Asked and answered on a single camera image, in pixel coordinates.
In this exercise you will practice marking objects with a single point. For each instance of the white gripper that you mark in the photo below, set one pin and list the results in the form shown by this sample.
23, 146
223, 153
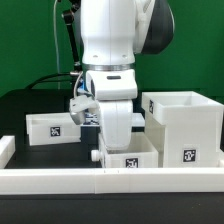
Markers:
115, 119

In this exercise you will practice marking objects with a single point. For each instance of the white front drawer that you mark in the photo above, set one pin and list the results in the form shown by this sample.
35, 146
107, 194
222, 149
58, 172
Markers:
140, 154

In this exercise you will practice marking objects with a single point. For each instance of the white drawer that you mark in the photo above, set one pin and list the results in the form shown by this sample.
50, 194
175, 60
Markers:
52, 128
140, 154

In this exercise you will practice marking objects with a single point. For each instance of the white drawer cabinet box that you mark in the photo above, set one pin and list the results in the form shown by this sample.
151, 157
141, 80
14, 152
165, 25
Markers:
184, 127

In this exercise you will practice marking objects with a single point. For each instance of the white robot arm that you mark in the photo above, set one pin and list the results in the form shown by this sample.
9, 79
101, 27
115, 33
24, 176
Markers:
113, 33

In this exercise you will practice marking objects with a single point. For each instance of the white rear drawer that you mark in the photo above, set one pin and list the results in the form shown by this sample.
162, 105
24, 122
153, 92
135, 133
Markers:
52, 128

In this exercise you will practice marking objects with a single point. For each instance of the white sheet with markers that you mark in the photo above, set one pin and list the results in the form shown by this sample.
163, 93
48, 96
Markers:
92, 120

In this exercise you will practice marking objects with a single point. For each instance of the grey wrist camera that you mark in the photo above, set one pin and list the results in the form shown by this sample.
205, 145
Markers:
78, 106

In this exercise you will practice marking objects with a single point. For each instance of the white fence frame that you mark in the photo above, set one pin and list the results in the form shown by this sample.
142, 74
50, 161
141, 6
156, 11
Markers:
103, 181

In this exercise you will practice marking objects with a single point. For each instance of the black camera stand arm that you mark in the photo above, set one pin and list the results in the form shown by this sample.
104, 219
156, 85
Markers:
68, 16

